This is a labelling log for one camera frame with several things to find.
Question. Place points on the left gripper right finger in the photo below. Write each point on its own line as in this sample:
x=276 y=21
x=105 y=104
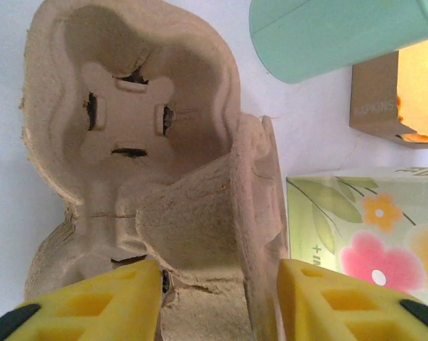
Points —
x=341 y=312

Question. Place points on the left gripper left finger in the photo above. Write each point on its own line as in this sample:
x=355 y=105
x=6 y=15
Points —
x=75 y=312

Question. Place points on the white flower print paper bag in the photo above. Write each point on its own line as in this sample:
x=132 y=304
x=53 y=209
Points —
x=359 y=220

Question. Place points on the yellow paper napkins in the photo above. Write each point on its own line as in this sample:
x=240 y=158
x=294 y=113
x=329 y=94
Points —
x=419 y=89

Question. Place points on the cardboard napkin box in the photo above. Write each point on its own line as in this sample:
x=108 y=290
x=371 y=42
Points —
x=373 y=99

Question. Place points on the mint green utensil cup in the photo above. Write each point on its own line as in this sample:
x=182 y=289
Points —
x=323 y=35

